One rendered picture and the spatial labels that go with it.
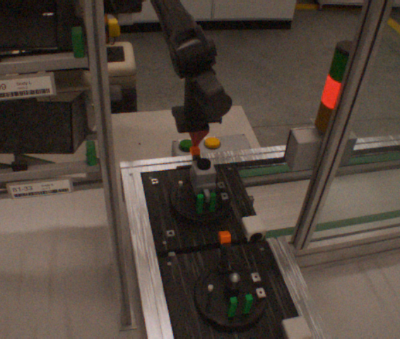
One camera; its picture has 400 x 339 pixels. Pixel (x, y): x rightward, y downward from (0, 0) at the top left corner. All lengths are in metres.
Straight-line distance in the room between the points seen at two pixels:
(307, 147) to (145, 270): 0.40
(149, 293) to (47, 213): 0.41
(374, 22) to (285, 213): 0.58
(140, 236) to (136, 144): 0.44
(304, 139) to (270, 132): 2.10
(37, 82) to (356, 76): 0.46
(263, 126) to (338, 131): 2.19
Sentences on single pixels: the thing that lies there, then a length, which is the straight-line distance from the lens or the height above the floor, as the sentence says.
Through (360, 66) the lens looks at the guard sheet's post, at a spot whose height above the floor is 1.41.
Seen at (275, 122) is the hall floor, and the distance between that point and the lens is 2.98.
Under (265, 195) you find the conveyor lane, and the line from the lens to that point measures 1.12.
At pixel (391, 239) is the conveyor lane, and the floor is 0.93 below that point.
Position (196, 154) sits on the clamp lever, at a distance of 0.99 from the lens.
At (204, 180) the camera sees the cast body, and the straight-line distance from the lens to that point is 0.92.
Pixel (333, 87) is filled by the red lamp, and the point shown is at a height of 1.35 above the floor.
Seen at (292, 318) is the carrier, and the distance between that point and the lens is 0.84.
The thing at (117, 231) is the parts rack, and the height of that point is 1.17.
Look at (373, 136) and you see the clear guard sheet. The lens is 0.83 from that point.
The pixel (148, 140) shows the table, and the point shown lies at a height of 0.86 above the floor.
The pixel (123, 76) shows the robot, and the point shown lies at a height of 0.76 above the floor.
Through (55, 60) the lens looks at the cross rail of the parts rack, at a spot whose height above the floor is 1.47.
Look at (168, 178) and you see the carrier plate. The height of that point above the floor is 0.97.
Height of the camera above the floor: 1.70
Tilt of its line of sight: 42 degrees down
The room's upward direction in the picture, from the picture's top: 5 degrees clockwise
